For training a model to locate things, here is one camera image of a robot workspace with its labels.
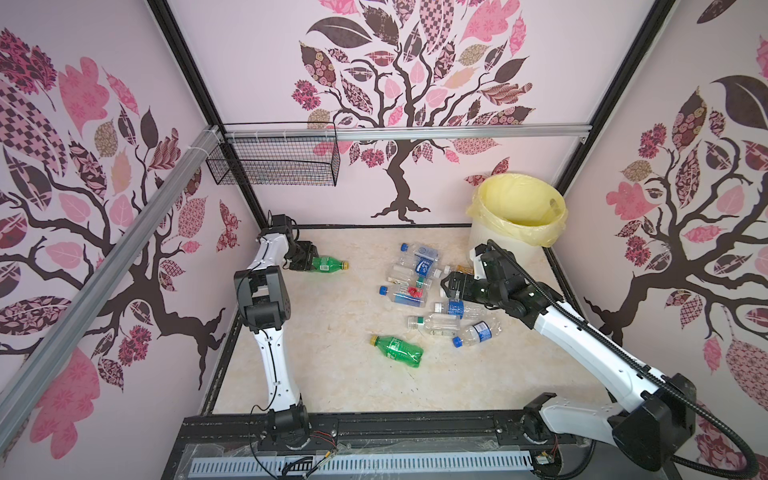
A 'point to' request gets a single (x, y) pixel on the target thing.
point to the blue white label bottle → (423, 267)
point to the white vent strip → (362, 463)
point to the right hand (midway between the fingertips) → (455, 281)
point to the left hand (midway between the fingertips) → (319, 257)
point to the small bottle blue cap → (477, 333)
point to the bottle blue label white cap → (453, 307)
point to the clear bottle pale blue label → (419, 253)
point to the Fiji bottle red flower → (408, 295)
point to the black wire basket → (284, 153)
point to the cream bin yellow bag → (521, 213)
